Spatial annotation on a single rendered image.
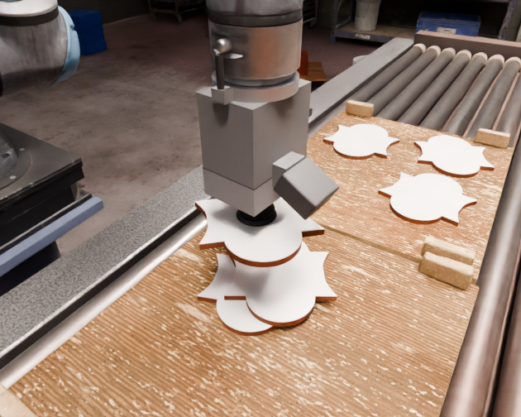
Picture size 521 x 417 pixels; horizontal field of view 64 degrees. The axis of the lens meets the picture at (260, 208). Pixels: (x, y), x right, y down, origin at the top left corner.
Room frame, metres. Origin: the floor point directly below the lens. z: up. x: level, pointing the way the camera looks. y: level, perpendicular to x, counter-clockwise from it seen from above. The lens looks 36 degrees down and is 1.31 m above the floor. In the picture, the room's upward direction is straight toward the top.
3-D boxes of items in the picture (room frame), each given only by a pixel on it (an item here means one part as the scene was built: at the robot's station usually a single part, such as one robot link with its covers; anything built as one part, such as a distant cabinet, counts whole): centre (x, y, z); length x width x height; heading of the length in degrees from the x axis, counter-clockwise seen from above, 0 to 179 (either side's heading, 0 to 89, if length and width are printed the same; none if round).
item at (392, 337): (0.28, -0.01, 0.93); 0.41 x 0.35 x 0.02; 147
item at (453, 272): (0.37, -0.23, 0.95); 0.06 x 0.02 x 0.03; 57
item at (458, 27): (4.87, -2.04, 0.25); 0.62 x 0.42 x 0.22; 68
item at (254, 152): (0.34, -0.01, 1.13); 0.12 x 0.09 x 0.16; 52
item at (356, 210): (0.63, -0.23, 0.93); 0.41 x 0.35 x 0.02; 148
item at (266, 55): (0.36, 0.01, 1.21); 0.08 x 0.08 x 0.05
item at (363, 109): (0.87, -0.22, 0.95); 0.06 x 0.02 x 0.03; 58
